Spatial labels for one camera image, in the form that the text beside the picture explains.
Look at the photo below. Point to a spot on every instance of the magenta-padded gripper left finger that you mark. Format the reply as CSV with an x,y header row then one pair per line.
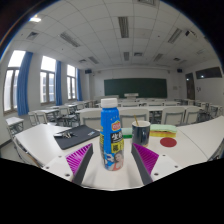
x,y
78,160

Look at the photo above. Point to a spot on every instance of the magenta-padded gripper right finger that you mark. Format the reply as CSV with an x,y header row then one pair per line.
x,y
146,158

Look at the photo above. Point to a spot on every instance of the blue drink bottle white cap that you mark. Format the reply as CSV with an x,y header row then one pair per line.
x,y
111,133

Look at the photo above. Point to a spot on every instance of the black laptop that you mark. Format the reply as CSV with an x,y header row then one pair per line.
x,y
80,136

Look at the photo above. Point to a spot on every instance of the dark blue mug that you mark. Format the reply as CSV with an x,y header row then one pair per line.
x,y
141,135

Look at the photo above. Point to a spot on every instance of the flat round red coaster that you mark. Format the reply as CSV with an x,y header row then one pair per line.
x,y
168,142

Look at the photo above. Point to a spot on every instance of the bunch of keys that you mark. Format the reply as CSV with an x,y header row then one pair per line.
x,y
66,134

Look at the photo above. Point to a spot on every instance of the light green yellow sponge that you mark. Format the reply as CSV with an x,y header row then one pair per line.
x,y
163,130

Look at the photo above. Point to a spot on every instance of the wooden stirring stick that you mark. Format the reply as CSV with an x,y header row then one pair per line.
x,y
136,120

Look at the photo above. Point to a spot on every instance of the group of classroom chairs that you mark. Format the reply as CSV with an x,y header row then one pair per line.
x,y
133,115

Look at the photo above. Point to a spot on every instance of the white curved desk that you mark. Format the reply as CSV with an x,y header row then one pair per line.
x,y
203,133

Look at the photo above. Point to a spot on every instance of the white lectern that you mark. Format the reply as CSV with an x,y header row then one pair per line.
x,y
131,95

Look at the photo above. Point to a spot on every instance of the dark green blackboard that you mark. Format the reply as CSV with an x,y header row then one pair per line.
x,y
135,88

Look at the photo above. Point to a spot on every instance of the blue curtain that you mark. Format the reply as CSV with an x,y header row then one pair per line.
x,y
79,85
24,83
58,83

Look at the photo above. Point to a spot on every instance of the tall window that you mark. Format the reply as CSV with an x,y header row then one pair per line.
x,y
47,80
11,83
71,81

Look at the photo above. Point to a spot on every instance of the dark door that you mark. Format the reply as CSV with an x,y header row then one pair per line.
x,y
190,86

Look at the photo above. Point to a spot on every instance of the group of ceiling lights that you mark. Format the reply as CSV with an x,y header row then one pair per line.
x,y
123,26

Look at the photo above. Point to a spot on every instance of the black wall speaker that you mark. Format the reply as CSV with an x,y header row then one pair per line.
x,y
179,70
88,71

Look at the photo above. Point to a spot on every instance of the long dark wall window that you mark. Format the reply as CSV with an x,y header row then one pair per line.
x,y
208,72

